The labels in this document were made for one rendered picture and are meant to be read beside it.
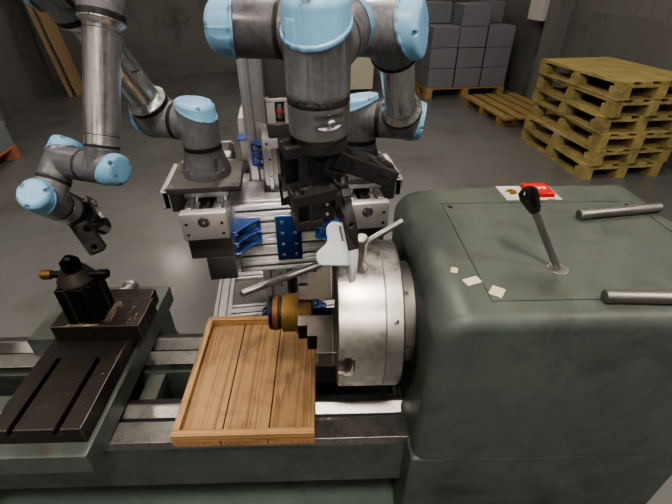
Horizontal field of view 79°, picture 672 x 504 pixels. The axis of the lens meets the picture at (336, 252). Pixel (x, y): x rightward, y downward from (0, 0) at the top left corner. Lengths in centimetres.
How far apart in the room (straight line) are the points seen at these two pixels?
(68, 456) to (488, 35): 730
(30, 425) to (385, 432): 71
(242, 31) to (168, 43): 920
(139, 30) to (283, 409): 929
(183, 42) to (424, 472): 931
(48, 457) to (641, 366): 110
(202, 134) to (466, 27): 636
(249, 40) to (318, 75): 16
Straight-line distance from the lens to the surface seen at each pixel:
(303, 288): 89
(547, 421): 94
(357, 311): 76
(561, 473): 113
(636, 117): 490
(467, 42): 743
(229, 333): 118
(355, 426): 99
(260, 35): 60
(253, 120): 150
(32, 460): 107
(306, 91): 48
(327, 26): 46
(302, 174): 53
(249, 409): 101
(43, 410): 106
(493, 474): 107
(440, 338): 70
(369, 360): 80
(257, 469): 110
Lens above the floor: 170
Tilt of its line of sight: 34 degrees down
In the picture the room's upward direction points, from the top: straight up
